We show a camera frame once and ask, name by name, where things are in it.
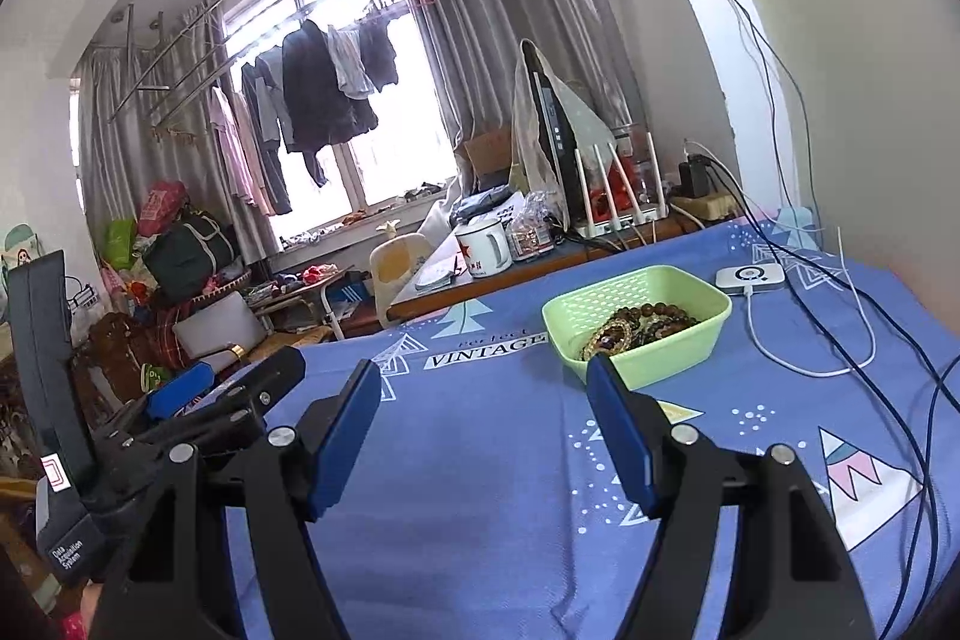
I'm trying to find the colourful beaded jewelry pile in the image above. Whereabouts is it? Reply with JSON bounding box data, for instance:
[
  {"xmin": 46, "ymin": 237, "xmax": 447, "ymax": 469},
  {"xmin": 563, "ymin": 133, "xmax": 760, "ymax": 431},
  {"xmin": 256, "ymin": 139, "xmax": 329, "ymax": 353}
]
[{"xmin": 581, "ymin": 317, "xmax": 644, "ymax": 360}]

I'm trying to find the grey left curtain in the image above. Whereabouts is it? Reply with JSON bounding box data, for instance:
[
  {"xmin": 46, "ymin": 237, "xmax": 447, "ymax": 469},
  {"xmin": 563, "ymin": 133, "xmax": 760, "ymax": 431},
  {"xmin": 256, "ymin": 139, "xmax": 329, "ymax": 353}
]
[{"xmin": 76, "ymin": 0, "xmax": 280, "ymax": 263}]

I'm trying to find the white power bank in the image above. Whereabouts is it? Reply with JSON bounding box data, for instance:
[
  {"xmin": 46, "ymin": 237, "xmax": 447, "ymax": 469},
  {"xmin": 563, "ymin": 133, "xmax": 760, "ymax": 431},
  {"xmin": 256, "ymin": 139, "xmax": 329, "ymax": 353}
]
[{"xmin": 715, "ymin": 263, "xmax": 786, "ymax": 294}]

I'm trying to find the wooden desk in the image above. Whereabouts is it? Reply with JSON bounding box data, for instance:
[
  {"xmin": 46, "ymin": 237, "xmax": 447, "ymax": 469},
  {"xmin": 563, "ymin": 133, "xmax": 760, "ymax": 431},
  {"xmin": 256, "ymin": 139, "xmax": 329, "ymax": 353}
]
[{"xmin": 387, "ymin": 214, "xmax": 701, "ymax": 321}]

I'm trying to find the dark hanging jacket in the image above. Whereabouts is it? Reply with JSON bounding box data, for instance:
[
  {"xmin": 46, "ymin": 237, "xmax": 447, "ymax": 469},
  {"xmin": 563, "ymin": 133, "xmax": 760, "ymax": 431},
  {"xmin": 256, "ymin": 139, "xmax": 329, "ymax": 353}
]
[{"xmin": 281, "ymin": 19, "xmax": 379, "ymax": 187}]

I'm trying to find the white yellow chair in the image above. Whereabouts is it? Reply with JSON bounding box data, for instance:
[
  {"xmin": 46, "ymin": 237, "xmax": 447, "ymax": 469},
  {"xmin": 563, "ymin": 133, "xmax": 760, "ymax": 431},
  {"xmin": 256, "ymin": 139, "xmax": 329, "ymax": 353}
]
[{"xmin": 370, "ymin": 220, "xmax": 434, "ymax": 328}]

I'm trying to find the green plastic basket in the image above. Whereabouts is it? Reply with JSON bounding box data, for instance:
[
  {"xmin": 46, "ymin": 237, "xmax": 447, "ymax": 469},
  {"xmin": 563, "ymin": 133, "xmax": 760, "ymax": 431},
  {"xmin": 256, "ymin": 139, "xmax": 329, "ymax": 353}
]
[{"xmin": 542, "ymin": 265, "xmax": 732, "ymax": 390}]

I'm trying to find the white wifi router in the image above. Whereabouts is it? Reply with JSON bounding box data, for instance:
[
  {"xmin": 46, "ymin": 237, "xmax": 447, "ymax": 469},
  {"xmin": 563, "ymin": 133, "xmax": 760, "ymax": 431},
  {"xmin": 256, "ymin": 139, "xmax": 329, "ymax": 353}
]
[{"xmin": 574, "ymin": 130, "xmax": 669, "ymax": 245}]

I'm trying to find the white enamel mug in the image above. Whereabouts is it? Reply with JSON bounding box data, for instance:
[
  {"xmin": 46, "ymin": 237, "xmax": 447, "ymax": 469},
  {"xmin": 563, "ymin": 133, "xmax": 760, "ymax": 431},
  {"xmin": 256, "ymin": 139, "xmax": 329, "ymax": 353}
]
[{"xmin": 454, "ymin": 213, "xmax": 512, "ymax": 280}]

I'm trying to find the dark green duffel bag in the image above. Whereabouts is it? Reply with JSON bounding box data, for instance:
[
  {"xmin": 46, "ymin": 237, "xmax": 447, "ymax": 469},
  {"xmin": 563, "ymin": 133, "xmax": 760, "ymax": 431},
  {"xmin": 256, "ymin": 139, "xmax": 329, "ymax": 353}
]
[{"xmin": 143, "ymin": 211, "xmax": 239, "ymax": 302}]

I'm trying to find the person's left hand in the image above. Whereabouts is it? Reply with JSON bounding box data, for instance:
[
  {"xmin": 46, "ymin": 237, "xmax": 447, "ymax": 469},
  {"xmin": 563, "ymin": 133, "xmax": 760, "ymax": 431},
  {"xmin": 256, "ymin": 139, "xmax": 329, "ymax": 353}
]
[{"xmin": 65, "ymin": 581, "xmax": 103, "ymax": 640}]

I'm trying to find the white handbag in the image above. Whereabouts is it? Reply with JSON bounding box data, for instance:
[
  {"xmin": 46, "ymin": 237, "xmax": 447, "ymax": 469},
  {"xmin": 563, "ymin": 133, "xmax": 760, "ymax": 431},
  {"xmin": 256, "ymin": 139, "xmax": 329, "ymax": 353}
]
[{"xmin": 172, "ymin": 292, "xmax": 267, "ymax": 374}]

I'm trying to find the beige power strip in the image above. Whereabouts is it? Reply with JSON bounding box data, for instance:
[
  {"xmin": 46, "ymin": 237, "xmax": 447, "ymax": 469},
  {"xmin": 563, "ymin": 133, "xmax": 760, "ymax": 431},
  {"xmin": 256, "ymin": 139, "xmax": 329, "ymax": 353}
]
[{"xmin": 670, "ymin": 193, "xmax": 740, "ymax": 223}]

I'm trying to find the cardboard box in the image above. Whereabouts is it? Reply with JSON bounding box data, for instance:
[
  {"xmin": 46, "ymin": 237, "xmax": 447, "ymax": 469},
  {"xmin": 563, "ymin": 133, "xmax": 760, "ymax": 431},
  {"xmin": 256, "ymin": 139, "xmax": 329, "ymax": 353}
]
[{"xmin": 464, "ymin": 127, "xmax": 511, "ymax": 177}]

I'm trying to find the blue patterned bed sheet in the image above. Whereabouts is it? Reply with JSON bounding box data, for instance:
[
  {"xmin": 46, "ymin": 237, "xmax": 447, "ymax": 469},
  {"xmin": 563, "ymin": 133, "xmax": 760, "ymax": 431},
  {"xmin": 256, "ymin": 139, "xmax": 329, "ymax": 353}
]
[{"xmin": 202, "ymin": 217, "xmax": 960, "ymax": 640}]

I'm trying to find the covered black monitor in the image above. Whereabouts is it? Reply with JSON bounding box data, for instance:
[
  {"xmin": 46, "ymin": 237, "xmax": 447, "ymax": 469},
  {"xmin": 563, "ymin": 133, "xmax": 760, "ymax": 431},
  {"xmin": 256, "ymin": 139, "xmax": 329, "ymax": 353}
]
[{"xmin": 509, "ymin": 39, "xmax": 615, "ymax": 229}]

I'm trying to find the brown wooden bead bracelet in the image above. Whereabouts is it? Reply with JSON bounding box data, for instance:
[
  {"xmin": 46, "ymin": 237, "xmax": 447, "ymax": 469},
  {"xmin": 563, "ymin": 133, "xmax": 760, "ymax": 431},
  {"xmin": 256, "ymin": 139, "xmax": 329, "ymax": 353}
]
[{"xmin": 598, "ymin": 300, "xmax": 700, "ymax": 345}]

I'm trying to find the black cable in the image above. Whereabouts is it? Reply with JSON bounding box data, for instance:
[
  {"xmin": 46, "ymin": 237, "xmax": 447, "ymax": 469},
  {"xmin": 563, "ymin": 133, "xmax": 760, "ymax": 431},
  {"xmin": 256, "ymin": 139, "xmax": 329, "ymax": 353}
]
[{"xmin": 607, "ymin": 0, "xmax": 960, "ymax": 640}]

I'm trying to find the white charging cable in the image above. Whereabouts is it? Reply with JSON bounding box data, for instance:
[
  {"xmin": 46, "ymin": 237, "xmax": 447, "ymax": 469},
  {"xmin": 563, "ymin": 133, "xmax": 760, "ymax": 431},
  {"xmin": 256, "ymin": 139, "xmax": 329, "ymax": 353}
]
[{"xmin": 743, "ymin": 226, "xmax": 879, "ymax": 378}]

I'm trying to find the black power adapter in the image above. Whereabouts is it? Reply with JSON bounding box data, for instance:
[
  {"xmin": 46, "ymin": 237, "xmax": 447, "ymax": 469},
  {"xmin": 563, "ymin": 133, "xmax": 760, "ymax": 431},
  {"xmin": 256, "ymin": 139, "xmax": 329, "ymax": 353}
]
[{"xmin": 679, "ymin": 154, "xmax": 715, "ymax": 198}]

